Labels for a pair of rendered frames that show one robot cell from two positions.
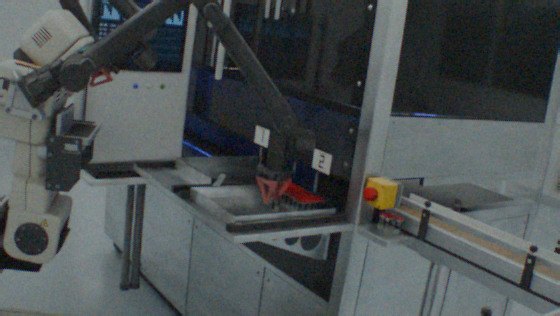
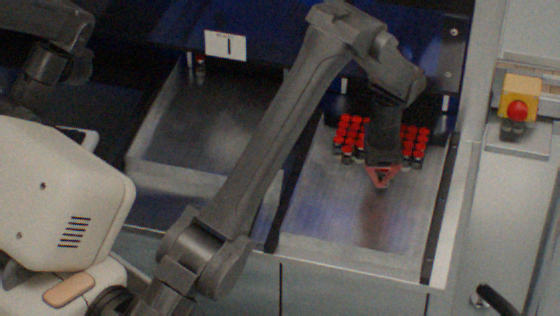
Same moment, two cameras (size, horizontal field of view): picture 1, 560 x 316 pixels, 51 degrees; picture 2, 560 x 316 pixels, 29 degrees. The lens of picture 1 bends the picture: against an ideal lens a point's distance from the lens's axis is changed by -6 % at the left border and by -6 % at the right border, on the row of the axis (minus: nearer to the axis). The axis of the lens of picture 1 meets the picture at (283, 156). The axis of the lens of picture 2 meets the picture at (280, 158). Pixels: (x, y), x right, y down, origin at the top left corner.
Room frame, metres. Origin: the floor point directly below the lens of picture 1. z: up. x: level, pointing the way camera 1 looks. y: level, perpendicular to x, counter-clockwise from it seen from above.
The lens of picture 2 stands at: (0.71, 1.10, 2.34)
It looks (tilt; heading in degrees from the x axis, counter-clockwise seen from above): 43 degrees down; 321
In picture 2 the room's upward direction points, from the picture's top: 1 degrees clockwise
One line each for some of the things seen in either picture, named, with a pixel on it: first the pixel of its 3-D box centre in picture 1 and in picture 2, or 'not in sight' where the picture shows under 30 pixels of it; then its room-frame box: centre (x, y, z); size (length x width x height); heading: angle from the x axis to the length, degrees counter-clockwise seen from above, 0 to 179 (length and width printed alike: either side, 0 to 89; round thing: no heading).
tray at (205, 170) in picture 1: (235, 171); (214, 119); (2.09, 0.16, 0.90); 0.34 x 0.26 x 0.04; 127
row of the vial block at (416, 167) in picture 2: (286, 199); (377, 154); (1.80, -0.03, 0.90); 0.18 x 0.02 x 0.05; 36
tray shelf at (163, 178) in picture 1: (243, 194); (286, 167); (1.91, 0.11, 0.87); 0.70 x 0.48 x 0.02; 37
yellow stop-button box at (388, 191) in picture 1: (382, 193); (520, 95); (1.69, -0.29, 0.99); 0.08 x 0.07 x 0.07; 127
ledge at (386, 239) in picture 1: (388, 234); (519, 131); (1.70, -0.33, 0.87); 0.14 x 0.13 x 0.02; 127
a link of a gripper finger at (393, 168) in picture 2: (271, 187); (380, 164); (1.74, 0.02, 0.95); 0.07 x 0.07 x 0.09; 52
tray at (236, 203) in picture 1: (262, 203); (368, 187); (1.75, 0.04, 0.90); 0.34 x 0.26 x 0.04; 126
